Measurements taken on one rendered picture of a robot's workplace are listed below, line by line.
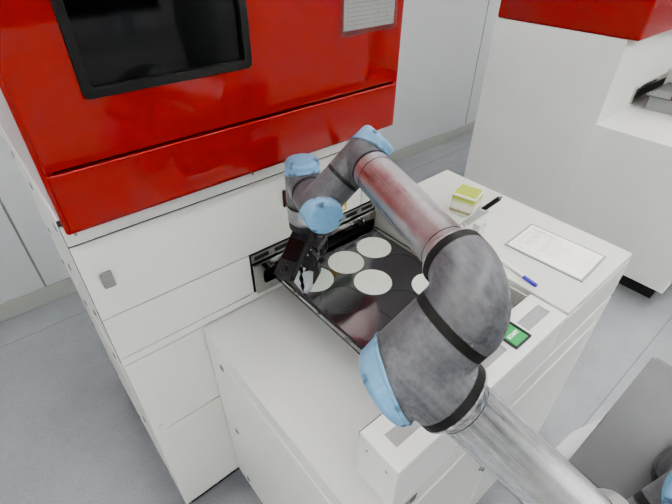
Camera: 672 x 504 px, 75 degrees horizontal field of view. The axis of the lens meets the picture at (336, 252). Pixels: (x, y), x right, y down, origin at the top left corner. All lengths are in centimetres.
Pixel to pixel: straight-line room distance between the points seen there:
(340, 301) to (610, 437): 61
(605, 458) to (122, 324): 100
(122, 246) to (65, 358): 154
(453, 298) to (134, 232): 67
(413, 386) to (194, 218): 64
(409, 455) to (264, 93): 72
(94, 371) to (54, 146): 165
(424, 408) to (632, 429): 50
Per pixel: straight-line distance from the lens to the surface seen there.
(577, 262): 128
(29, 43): 79
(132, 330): 112
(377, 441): 82
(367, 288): 115
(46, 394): 238
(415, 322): 56
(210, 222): 104
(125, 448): 206
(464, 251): 58
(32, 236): 263
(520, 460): 66
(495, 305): 56
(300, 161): 92
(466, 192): 134
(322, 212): 82
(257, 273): 118
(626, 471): 100
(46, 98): 80
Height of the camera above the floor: 167
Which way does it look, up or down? 38 degrees down
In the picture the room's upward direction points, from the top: 1 degrees clockwise
